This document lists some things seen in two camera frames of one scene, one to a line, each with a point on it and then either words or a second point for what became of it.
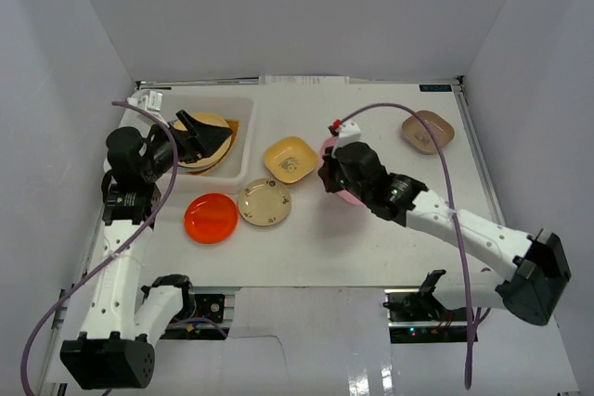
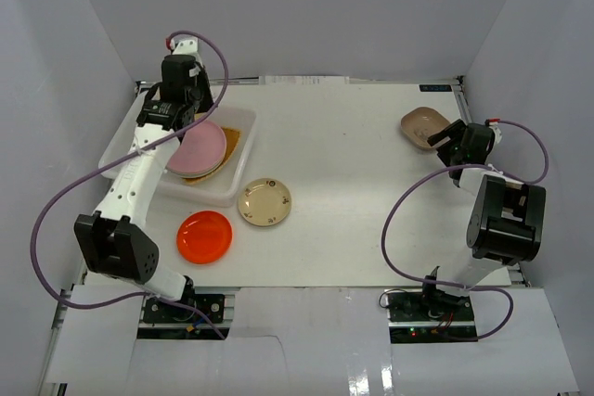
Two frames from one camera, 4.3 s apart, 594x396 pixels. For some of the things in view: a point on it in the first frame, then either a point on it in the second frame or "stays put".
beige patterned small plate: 264,201 stays put
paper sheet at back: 303,80 stays put
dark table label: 435,88 stays put
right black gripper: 326,172 -> 455,132
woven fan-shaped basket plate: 234,127 -> 232,139
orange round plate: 211,218 -> 204,237
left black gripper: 189,137 -> 200,95
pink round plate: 328,143 -> 202,149
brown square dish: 418,136 stays put
